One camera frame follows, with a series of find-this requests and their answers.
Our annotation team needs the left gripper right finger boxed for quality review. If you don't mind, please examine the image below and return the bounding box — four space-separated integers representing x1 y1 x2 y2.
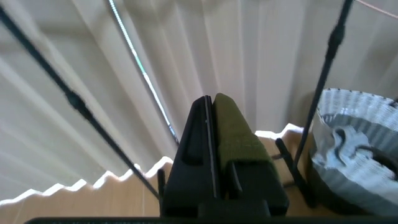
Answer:
218 160 290 217

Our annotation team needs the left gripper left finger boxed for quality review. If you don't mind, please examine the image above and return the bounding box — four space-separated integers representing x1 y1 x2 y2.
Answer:
161 95 220 218

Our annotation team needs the green printed shirt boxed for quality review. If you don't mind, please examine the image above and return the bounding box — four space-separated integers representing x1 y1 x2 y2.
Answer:
212 92 280 180

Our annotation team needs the white laundry basket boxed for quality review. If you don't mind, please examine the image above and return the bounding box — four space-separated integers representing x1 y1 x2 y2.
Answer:
307 87 398 217

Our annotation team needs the black clothes rack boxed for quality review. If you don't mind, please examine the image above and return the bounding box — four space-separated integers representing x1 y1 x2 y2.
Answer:
0 0 356 209

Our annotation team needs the pale grey garment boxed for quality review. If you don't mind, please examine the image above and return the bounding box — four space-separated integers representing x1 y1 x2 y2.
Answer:
312 123 398 183

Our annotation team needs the beige curtain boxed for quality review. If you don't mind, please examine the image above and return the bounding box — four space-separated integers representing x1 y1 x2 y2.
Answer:
0 0 398 207

